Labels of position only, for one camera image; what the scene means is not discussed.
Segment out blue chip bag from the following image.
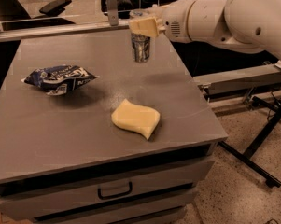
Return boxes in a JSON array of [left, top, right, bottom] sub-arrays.
[[22, 64, 99, 96]]

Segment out black office chair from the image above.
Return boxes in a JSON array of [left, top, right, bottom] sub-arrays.
[[0, 0, 73, 31]]

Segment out grey side rail bench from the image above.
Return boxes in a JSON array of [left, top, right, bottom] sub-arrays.
[[193, 64, 281, 95]]

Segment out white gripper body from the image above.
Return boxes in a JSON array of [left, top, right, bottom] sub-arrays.
[[157, 0, 196, 43]]

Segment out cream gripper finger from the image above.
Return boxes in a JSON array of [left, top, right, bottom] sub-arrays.
[[146, 5, 167, 17], [129, 16, 166, 37]]

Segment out grey drawer cabinet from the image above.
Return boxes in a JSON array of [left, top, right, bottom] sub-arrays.
[[0, 30, 226, 224]]

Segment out black drawer handle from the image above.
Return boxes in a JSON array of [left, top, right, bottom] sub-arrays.
[[97, 181, 133, 200]]

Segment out black metal floor stand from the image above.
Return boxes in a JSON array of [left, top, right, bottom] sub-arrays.
[[218, 96, 281, 188]]

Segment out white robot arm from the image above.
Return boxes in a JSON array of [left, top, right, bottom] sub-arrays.
[[129, 0, 281, 61]]

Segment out silver blue redbull can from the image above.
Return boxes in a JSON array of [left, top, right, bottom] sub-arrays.
[[130, 9, 150, 63]]

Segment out yellow curved sponge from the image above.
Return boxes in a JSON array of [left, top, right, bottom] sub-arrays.
[[111, 99, 161, 140]]

